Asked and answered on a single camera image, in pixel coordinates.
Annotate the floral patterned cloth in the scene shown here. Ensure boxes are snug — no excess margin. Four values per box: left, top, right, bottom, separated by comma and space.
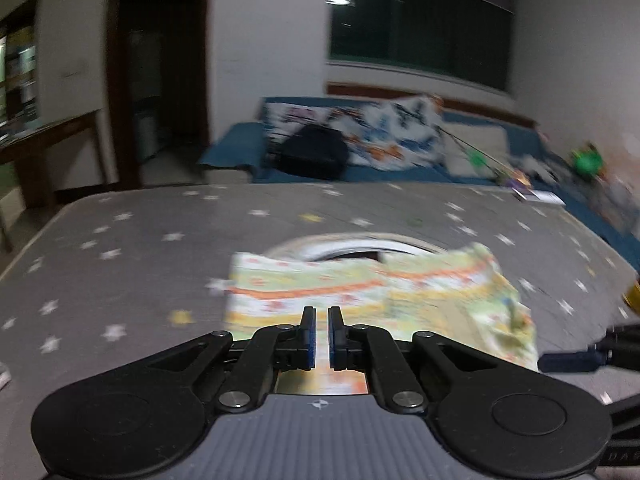
224, 243, 537, 394

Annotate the yellow object at edge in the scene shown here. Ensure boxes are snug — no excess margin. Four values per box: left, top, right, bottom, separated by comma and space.
623, 278, 640, 314

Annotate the grey star pattern bedsheet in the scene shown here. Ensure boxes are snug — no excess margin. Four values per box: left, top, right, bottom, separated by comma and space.
1, 183, 636, 479

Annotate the small book on sofa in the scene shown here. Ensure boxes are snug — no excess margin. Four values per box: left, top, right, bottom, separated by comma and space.
513, 188, 565, 207

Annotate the green toy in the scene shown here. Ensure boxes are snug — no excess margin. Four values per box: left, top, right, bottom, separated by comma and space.
572, 143, 604, 179

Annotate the blue sofa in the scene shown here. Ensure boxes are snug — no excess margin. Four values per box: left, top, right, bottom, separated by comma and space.
198, 94, 639, 264

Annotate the white cushion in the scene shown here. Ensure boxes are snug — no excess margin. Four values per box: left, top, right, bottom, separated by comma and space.
442, 122, 512, 179

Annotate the dark wooden desk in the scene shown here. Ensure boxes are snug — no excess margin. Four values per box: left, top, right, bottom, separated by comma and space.
1, 110, 108, 214

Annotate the colourful patterned pillow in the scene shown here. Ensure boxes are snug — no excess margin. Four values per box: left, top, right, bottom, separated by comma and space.
265, 96, 444, 171

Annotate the black backpack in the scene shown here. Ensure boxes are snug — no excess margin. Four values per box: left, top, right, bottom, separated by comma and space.
271, 124, 349, 181

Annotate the dark window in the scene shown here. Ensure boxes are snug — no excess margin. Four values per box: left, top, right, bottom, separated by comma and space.
326, 0, 514, 91

